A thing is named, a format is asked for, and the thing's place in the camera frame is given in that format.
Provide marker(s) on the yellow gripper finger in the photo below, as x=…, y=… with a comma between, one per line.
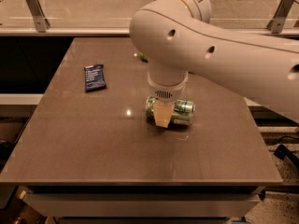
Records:
x=162, y=113

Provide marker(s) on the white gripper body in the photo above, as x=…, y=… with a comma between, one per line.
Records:
x=165, y=92

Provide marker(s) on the green soda can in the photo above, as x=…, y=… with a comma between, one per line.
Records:
x=182, y=111

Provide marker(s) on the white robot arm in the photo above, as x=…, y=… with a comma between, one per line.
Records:
x=178, y=39

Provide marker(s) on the green snack bag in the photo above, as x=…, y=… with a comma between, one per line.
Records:
x=143, y=57

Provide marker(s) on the blue snack bar wrapper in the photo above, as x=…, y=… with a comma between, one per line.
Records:
x=94, y=77

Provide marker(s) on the glass barrier panel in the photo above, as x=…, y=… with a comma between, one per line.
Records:
x=233, y=14

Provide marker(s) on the right metal bracket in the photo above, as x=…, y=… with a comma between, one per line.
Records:
x=276, y=24

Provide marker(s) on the left metal bracket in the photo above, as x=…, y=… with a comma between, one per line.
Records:
x=41, y=23

